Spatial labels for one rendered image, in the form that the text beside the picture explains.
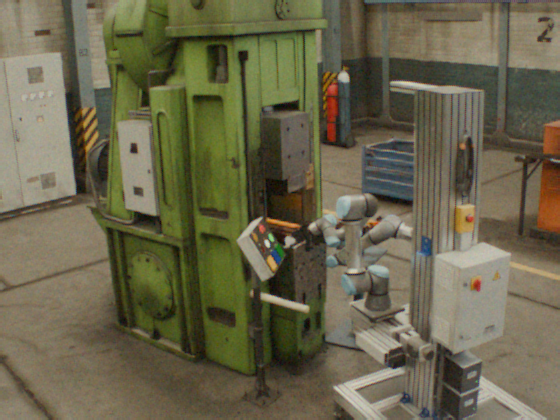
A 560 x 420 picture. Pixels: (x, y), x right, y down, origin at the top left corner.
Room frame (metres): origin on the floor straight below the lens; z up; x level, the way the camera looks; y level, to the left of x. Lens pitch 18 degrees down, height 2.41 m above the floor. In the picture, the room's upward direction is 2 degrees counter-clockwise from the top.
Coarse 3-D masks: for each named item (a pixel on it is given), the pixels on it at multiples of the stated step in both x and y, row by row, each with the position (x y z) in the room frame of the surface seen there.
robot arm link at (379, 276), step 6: (366, 270) 3.22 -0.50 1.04; (372, 270) 3.19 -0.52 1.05; (378, 270) 3.19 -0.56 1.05; (384, 270) 3.20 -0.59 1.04; (372, 276) 3.17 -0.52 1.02; (378, 276) 3.17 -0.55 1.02; (384, 276) 3.17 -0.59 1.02; (372, 282) 3.15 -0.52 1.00; (378, 282) 3.16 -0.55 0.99; (384, 282) 3.17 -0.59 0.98; (372, 288) 3.16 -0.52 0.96; (378, 288) 3.17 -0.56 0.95; (384, 288) 3.17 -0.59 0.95
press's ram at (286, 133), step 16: (288, 112) 4.21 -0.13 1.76; (304, 112) 4.19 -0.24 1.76; (272, 128) 4.01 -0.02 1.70; (288, 128) 4.03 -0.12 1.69; (304, 128) 4.16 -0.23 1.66; (272, 144) 4.01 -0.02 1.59; (288, 144) 4.02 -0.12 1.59; (304, 144) 4.16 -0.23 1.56; (272, 160) 4.02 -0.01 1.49; (288, 160) 4.02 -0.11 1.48; (304, 160) 4.16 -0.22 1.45; (272, 176) 4.02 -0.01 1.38; (288, 176) 4.02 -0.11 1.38
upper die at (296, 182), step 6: (300, 174) 4.12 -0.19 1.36; (270, 180) 4.10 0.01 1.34; (276, 180) 4.07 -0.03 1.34; (282, 180) 4.04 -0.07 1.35; (288, 180) 4.01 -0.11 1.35; (294, 180) 4.06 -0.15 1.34; (300, 180) 4.12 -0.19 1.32; (270, 186) 4.10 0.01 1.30; (276, 186) 4.07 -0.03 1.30; (282, 186) 4.04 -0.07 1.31; (288, 186) 4.01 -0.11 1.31; (294, 186) 4.06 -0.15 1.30; (300, 186) 4.11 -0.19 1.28; (288, 192) 4.01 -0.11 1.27
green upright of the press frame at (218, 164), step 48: (192, 48) 4.09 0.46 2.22; (240, 48) 3.91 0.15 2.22; (192, 96) 4.10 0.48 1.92; (240, 96) 3.90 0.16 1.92; (192, 144) 4.11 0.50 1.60; (240, 144) 3.88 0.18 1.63; (192, 192) 4.12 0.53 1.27; (240, 192) 3.86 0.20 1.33; (240, 288) 3.88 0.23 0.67; (240, 336) 3.90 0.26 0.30
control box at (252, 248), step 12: (252, 228) 3.55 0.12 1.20; (264, 228) 3.67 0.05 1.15; (240, 240) 3.44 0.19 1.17; (252, 240) 3.44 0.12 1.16; (264, 240) 3.57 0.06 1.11; (276, 240) 3.72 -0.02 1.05; (252, 252) 3.42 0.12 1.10; (276, 252) 3.62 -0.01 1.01; (252, 264) 3.43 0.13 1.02; (264, 264) 3.41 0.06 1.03; (276, 264) 3.52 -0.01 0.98; (264, 276) 3.41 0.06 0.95
